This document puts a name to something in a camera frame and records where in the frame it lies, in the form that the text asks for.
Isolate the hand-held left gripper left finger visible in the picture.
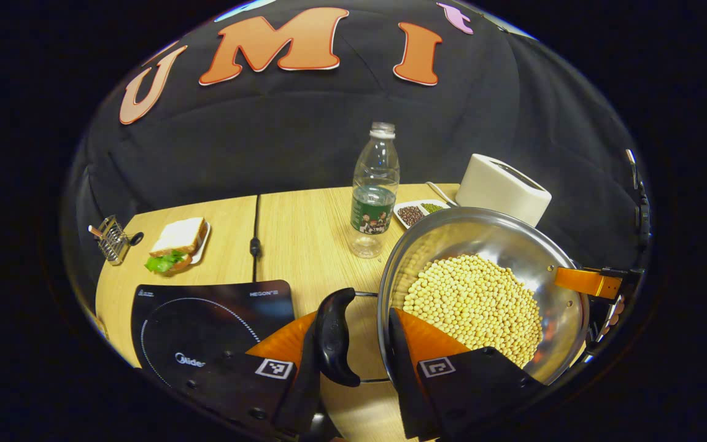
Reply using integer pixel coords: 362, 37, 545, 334
185, 310, 323, 440

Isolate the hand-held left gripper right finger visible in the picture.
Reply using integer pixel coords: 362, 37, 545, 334
387, 307, 547, 441

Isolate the heap of yellow soybeans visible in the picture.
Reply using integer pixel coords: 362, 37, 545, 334
403, 254, 544, 369

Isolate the steel pot with black handles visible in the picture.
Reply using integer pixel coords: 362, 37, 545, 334
314, 207, 590, 389

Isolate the black induction cooktop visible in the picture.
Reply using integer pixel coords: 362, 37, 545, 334
131, 280, 296, 390

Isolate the white toaster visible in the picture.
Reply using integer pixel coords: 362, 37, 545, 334
455, 153, 553, 228

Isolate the divided dish of beans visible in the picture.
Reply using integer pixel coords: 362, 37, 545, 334
393, 200, 451, 230

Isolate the clear plastic water bottle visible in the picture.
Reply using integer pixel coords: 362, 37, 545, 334
349, 122, 401, 258

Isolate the small white plate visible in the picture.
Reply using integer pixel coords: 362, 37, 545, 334
189, 220, 212, 266

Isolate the sandwich with lettuce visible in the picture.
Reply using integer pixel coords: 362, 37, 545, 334
144, 217, 209, 275

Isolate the black backdrop cloth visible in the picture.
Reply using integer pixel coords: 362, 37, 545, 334
62, 0, 652, 271

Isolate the black camera stand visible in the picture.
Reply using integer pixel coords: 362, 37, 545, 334
625, 149, 653, 246

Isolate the black power cable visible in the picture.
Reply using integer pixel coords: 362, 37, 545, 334
249, 195, 262, 283

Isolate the white toaster cord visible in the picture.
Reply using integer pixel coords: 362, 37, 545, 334
425, 181, 458, 207

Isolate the small wire basket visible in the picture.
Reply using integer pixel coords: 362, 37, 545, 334
88, 215, 130, 266

